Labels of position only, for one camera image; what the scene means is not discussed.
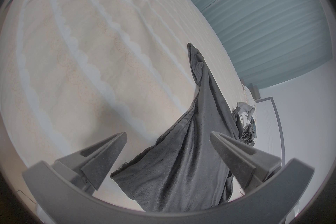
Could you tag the black T-shirt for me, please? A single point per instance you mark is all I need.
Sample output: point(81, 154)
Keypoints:
point(183, 152)

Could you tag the pile of clothes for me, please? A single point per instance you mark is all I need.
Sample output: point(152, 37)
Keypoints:
point(246, 136)

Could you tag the bed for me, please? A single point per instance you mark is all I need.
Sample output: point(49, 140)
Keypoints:
point(78, 60)

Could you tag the white printed pillow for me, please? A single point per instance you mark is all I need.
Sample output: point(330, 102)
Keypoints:
point(246, 98)

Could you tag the blue-green curtain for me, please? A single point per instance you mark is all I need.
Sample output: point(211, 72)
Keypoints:
point(262, 20)

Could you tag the grey bedside table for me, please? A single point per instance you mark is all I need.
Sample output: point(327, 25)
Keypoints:
point(255, 91)

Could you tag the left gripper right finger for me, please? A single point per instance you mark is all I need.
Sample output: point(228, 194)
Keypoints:
point(241, 160)

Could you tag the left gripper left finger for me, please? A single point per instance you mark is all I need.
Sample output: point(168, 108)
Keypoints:
point(102, 162)

